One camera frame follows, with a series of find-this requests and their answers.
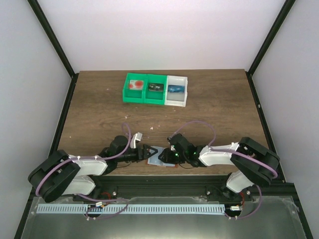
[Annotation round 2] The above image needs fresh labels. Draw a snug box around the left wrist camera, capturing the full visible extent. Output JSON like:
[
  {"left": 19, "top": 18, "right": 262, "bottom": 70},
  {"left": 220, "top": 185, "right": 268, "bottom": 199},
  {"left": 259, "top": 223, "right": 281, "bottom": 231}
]
[{"left": 130, "top": 132, "right": 143, "bottom": 149}]

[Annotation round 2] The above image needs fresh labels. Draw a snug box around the white bin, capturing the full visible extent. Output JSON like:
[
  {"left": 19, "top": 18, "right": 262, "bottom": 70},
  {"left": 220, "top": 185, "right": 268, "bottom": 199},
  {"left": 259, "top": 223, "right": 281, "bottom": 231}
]
[{"left": 164, "top": 75, "right": 188, "bottom": 107}]

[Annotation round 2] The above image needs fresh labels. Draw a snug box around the green double bin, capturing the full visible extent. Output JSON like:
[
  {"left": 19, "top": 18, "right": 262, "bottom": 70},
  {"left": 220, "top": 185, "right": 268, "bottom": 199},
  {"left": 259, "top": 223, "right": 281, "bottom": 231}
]
[{"left": 122, "top": 73, "right": 167, "bottom": 105}]

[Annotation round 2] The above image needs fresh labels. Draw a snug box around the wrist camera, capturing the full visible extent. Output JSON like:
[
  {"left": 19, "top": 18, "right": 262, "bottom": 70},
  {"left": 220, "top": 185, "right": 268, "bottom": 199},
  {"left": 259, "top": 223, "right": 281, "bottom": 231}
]
[
  {"left": 167, "top": 135, "right": 175, "bottom": 151},
  {"left": 130, "top": 132, "right": 143, "bottom": 149}
]

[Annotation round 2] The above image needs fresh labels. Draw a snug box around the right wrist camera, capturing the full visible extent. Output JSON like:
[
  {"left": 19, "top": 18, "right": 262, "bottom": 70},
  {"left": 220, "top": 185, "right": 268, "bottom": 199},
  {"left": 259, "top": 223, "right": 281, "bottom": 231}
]
[{"left": 167, "top": 135, "right": 175, "bottom": 151}]

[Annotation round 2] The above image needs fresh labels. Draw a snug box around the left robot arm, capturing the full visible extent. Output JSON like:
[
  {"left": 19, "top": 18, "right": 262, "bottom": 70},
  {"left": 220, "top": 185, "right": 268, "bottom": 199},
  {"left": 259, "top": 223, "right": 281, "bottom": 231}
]
[{"left": 28, "top": 133, "right": 158, "bottom": 203}]

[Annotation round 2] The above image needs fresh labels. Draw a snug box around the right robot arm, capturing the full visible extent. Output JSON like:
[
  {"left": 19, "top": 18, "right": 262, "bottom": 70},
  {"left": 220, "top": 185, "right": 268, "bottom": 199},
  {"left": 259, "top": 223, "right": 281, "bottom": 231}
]
[{"left": 159, "top": 134, "right": 280, "bottom": 201}]

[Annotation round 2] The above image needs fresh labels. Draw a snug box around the light blue slotted cable duct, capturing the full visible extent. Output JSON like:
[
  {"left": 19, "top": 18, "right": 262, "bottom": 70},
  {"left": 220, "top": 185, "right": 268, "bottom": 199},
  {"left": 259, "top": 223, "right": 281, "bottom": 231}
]
[{"left": 36, "top": 204, "right": 225, "bottom": 215}]

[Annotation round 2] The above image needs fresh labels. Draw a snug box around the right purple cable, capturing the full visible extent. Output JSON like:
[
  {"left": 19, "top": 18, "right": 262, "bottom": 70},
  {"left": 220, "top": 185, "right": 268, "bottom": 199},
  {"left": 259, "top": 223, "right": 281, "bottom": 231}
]
[{"left": 169, "top": 121, "right": 279, "bottom": 220}]

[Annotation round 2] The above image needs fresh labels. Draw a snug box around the red white card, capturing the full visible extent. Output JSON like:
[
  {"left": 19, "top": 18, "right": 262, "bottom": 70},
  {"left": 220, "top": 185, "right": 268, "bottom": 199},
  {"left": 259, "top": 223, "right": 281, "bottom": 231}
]
[{"left": 129, "top": 80, "right": 144, "bottom": 91}]

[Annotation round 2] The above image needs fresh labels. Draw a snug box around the black card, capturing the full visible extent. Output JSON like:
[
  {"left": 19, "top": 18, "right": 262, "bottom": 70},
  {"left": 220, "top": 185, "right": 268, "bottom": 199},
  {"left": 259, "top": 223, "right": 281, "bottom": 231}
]
[{"left": 148, "top": 83, "right": 164, "bottom": 92}]

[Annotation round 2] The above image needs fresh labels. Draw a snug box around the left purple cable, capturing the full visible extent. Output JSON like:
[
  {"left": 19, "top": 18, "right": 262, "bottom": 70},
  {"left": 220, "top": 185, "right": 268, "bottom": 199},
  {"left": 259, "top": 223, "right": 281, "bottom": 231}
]
[{"left": 34, "top": 122, "right": 133, "bottom": 221}]

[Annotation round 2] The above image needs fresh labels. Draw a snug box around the purple cable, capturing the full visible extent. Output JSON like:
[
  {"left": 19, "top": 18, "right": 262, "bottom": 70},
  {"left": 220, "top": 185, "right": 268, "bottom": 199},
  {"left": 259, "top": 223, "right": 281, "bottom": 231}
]
[
  {"left": 34, "top": 122, "right": 133, "bottom": 221},
  {"left": 169, "top": 121, "right": 279, "bottom": 220}
]

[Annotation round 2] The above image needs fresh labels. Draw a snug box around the black aluminium frame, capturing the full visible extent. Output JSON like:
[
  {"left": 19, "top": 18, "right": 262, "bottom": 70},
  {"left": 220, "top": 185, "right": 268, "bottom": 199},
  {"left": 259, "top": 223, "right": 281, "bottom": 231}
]
[{"left": 28, "top": 0, "right": 313, "bottom": 239}]

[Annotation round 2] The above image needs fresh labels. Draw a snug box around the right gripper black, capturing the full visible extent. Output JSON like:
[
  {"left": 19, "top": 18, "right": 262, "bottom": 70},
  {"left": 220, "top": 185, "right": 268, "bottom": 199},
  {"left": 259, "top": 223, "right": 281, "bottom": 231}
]
[{"left": 159, "top": 148, "right": 187, "bottom": 165}]

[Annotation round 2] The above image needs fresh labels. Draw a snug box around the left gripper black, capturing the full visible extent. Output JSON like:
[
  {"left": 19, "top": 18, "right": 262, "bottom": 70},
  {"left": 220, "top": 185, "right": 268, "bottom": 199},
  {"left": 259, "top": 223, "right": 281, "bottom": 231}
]
[{"left": 117, "top": 144, "right": 159, "bottom": 163}]

